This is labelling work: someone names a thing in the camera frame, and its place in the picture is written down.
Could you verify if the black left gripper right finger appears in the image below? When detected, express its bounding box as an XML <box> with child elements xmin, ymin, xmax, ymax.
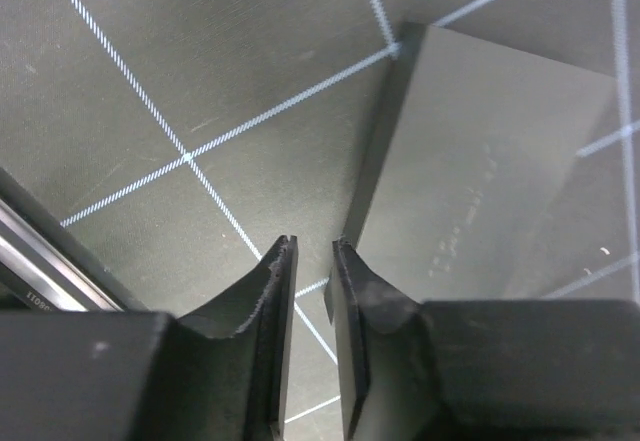
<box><xmin>330</xmin><ymin>239</ymin><xmax>450</xmax><ymax>440</ymax></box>

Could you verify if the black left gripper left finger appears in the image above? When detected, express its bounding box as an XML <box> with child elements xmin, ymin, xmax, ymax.
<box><xmin>134</xmin><ymin>235</ymin><xmax>298</xmax><ymax>440</ymax></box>

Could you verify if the black grid mat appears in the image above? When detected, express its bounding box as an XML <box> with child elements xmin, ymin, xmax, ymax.
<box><xmin>1</xmin><ymin>0</ymin><xmax>639</xmax><ymax>440</ymax></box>

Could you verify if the black network switch box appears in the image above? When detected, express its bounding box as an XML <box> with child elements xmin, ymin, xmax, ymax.
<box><xmin>342</xmin><ymin>22</ymin><xmax>615</xmax><ymax>301</ymax></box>

